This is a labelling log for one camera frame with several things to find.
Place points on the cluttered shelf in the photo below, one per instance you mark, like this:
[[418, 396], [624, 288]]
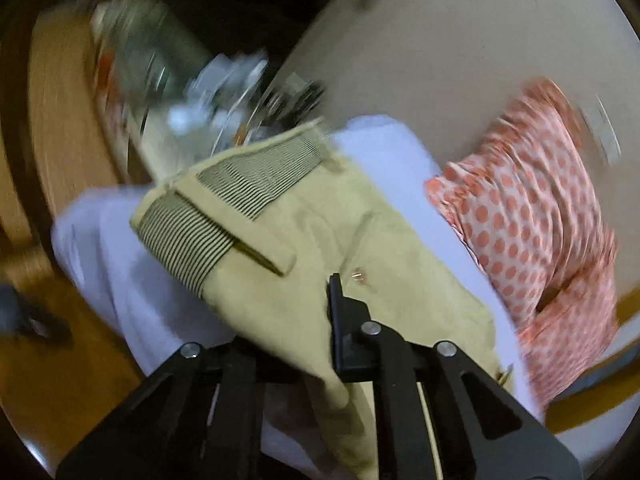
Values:
[[165, 85]]

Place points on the dark object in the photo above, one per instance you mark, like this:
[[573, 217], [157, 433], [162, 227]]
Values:
[[30, 315]]

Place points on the orange polka dot cloth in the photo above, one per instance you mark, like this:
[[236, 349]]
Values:
[[530, 230]]

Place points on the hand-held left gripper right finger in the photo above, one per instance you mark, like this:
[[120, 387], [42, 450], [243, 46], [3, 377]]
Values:
[[350, 325]]

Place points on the khaki pants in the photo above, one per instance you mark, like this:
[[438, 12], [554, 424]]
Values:
[[280, 240]]

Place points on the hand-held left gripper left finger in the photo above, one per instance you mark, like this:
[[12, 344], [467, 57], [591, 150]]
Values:
[[235, 385]]

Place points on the white bed sheet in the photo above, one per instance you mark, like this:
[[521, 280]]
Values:
[[135, 285]]

